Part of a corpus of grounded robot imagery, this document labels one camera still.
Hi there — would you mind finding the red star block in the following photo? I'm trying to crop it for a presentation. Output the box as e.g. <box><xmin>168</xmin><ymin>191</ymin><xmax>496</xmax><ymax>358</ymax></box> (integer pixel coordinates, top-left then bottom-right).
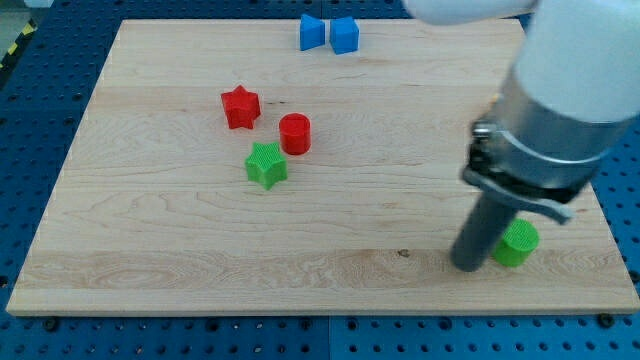
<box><xmin>220</xmin><ymin>85</ymin><xmax>261</xmax><ymax>129</ymax></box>

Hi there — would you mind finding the green star block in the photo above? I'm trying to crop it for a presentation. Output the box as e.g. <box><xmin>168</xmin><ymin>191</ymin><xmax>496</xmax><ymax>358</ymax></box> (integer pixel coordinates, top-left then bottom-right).
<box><xmin>245</xmin><ymin>142</ymin><xmax>288</xmax><ymax>190</ymax></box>

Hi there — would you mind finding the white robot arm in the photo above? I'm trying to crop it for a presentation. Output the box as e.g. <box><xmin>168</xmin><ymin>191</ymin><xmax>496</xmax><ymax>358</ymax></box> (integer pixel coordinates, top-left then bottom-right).
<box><xmin>403</xmin><ymin>0</ymin><xmax>639</xmax><ymax>122</ymax></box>

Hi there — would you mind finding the blue block right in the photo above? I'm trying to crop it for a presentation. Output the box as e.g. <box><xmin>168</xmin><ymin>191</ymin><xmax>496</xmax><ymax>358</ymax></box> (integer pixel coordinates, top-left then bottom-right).
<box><xmin>329</xmin><ymin>16</ymin><xmax>360</xmax><ymax>55</ymax></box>

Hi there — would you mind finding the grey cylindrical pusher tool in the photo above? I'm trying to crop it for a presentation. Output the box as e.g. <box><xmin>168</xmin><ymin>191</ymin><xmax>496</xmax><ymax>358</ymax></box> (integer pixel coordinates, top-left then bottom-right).
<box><xmin>450</xmin><ymin>193</ymin><xmax>517</xmax><ymax>272</ymax></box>

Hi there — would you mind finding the blue block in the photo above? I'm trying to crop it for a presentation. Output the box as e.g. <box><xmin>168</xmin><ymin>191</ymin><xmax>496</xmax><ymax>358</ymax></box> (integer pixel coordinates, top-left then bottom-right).
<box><xmin>329</xmin><ymin>16</ymin><xmax>360</xmax><ymax>55</ymax></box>
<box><xmin>299</xmin><ymin>14</ymin><xmax>325</xmax><ymax>51</ymax></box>

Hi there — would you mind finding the silver clamp ring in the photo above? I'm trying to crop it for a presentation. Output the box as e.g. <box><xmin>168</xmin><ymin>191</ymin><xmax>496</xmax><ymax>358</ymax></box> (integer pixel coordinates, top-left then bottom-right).
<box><xmin>460</xmin><ymin>69</ymin><xmax>635</xmax><ymax>226</ymax></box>

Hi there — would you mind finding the red cylinder block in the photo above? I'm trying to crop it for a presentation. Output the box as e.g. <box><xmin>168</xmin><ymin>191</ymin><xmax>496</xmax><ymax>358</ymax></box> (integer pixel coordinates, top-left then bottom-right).
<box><xmin>279</xmin><ymin>113</ymin><xmax>311</xmax><ymax>155</ymax></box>

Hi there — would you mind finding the blue block left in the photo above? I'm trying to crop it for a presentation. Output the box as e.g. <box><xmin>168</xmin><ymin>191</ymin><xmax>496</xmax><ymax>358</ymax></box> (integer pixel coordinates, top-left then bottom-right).
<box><xmin>299</xmin><ymin>14</ymin><xmax>325</xmax><ymax>51</ymax></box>

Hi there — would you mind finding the wooden board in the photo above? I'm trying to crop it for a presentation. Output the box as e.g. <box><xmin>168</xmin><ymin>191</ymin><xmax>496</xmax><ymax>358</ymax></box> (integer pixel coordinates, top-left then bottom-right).
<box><xmin>7</xmin><ymin>20</ymin><xmax>639</xmax><ymax>317</ymax></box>

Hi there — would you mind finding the green cylinder block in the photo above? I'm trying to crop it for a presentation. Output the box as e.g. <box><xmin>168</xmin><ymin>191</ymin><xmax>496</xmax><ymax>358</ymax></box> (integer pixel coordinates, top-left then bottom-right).
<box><xmin>492</xmin><ymin>219</ymin><xmax>540</xmax><ymax>267</ymax></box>

